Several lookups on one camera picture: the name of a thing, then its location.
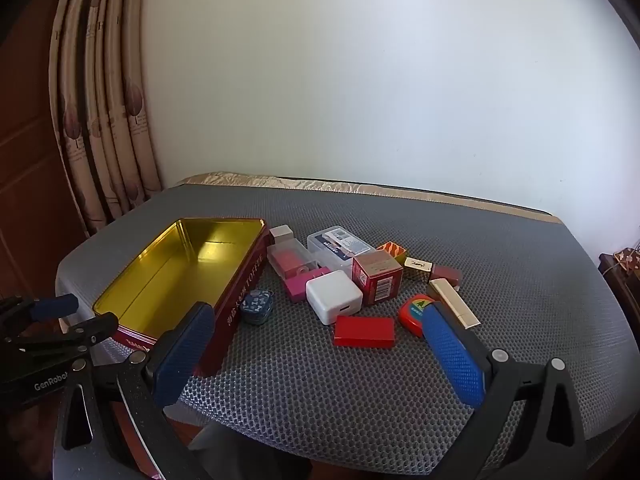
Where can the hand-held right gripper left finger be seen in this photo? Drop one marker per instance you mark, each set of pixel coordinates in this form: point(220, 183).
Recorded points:
point(180, 360)

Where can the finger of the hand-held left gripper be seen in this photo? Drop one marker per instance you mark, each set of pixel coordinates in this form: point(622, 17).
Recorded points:
point(52, 307)
point(95, 330)

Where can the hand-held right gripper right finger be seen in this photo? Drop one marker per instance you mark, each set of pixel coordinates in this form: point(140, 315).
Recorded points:
point(452, 360)

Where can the gold lipstick tube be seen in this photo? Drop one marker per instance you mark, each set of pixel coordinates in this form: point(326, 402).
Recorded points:
point(450, 300)

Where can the white box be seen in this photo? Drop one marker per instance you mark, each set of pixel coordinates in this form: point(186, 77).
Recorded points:
point(412, 312)

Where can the dark red box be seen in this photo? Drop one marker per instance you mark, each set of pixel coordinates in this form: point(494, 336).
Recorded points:
point(446, 275)

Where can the red tin box gold interior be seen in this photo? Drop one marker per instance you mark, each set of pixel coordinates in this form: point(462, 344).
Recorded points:
point(175, 270)

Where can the blue patterned small tin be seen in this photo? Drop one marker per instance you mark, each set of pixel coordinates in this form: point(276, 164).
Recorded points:
point(256, 306)

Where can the small cream box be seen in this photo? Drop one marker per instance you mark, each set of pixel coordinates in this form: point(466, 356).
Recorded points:
point(419, 264)

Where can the red carton box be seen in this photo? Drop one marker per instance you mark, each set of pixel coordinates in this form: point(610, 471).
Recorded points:
point(376, 277)

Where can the orange patterned box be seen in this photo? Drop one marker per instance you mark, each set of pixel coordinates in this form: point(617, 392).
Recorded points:
point(395, 250)

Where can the white charger cube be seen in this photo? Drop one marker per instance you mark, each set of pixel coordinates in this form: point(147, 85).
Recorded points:
point(334, 297)

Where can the pink box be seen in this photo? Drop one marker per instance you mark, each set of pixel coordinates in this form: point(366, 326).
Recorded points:
point(300, 287)

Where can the clear case with red contents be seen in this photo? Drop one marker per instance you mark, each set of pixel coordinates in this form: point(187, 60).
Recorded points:
point(290, 260)

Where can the small beige box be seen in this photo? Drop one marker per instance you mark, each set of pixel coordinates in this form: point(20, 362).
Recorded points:
point(281, 235)

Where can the clear plastic box with cards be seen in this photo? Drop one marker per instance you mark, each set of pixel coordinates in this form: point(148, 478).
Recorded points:
point(335, 242)

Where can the brown wooden wardrobe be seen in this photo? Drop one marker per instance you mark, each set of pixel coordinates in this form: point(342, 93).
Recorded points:
point(25, 160)

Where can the dark wooden side table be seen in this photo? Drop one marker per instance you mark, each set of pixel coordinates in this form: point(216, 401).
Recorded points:
point(617, 285)

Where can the brown patterned cloth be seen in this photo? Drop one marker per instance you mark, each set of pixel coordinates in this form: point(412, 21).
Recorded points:
point(627, 257)

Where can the beige patterned curtain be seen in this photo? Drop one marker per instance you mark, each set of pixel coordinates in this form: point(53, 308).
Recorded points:
point(105, 110)

